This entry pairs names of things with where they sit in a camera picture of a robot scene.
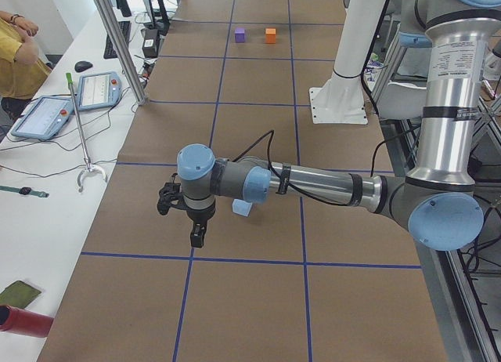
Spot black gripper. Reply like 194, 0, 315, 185
186, 206, 216, 248

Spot light blue foam block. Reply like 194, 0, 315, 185
232, 199, 253, 217

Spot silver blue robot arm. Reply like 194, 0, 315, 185
174, 0, 500, 251

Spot purple foam block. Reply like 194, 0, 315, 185
234, 27, 247, 43

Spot orange foam block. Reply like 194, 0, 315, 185
265, 27, 277, 44

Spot metal reacher grabber tool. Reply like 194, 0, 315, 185
66, 72, 107, 193

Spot far blue teach pendant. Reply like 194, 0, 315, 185
77, 71, 121, 111

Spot blue teach pendant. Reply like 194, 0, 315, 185
77, 71, 121, 111
11, 96, 74, 140

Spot green band smartwatch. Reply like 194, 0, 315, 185
0, 185, 49, 198

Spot near blue teach pendant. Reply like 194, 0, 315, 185
11, 96, 74, 140

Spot black power adapter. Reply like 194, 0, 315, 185
142, 29, 160, 58

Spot red cylinder bottle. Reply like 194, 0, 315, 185
1, 305, 54, 338

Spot black computer mouse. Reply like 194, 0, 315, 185
74, 60, 93, 73

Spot black keyboard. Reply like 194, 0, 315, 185
103, 20, 132, 60

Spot person in yellow shirt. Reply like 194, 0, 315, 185
1, 11, 52, 121

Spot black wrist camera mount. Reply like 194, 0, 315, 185
157, 172, 186, 215

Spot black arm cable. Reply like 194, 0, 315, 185
230, 129, 408, 207

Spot white pedestal column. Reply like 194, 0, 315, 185
309, 0, 389, 125

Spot aluminium frame post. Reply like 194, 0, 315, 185
93, 0, 147, 105

